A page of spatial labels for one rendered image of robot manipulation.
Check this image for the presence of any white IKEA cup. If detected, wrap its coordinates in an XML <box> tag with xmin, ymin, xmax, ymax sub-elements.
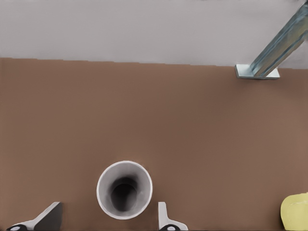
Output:
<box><xmin>96</xmin><ymin>160</ymin><xmax>153</xmax><ymax>220</ymax></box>

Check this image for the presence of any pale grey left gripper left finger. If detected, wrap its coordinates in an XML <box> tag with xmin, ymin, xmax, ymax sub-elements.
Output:
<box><xmin>6</xmin><ymin>202</ymin><xmax>63</xmax><ymax>231</ymax></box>

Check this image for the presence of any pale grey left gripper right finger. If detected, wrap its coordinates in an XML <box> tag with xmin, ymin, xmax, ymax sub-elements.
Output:
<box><xmin>158</xmin><ymin>202</ymin><xmax>189</xmax><ymax>231</ymax></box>

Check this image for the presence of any silver frame post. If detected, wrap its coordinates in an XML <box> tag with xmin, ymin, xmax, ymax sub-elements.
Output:
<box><xmin>235</xmin><ymin>1</ymin><xmax>308</xmax><ymax>80</ymax></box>

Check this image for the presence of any yellow apple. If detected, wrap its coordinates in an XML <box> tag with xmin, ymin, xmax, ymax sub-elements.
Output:
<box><xmin>280</xmin><ymin>192</ymin><xmax>308</xmax><ymax>230</ymax></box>

